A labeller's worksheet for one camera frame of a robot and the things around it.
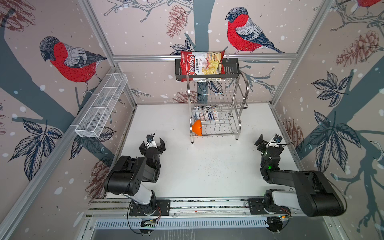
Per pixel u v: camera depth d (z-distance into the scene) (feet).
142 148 2.66
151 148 2.50
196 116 3.21
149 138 2.52
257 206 2.40
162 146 2.80
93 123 2.34
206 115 3.21
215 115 3.21
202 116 3.21
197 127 3.01
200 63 2.87
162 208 2.40
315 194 1.38
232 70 3.10
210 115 3.21
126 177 1.48
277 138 2.39
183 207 2.45
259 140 2.64
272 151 2.20
